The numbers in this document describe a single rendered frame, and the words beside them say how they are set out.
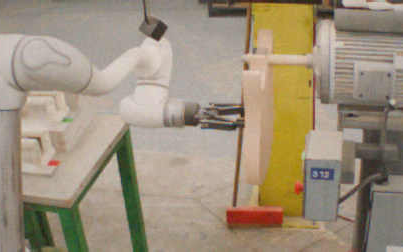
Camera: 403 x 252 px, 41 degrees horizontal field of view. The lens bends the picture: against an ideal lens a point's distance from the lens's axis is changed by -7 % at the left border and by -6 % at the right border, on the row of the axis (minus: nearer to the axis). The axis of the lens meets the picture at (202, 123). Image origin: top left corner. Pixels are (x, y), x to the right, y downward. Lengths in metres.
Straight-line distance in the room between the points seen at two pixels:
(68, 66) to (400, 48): 0.90
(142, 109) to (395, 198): 0.81
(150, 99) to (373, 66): 0.68
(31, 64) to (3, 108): 0.17
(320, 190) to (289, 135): 1.34
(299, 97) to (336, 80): 1.14
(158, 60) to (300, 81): 1.10
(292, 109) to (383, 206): 1.16
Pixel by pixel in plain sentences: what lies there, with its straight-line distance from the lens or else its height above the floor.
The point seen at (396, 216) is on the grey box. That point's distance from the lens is 1.74.
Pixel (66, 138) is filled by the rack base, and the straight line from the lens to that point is 1.96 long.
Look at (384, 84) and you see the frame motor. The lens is 1.58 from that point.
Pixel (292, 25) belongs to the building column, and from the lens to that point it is 2.59.
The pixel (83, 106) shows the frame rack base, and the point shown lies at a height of 1.02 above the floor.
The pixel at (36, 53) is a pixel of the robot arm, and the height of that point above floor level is 1.49.
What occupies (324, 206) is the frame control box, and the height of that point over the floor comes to 0.97.
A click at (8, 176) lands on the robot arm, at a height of 1.19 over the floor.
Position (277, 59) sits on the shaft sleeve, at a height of 1.26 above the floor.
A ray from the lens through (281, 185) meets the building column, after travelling 2.97.
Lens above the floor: 1.86
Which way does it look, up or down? 27 degrees down
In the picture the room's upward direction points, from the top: 4 degrees counter-clockwise
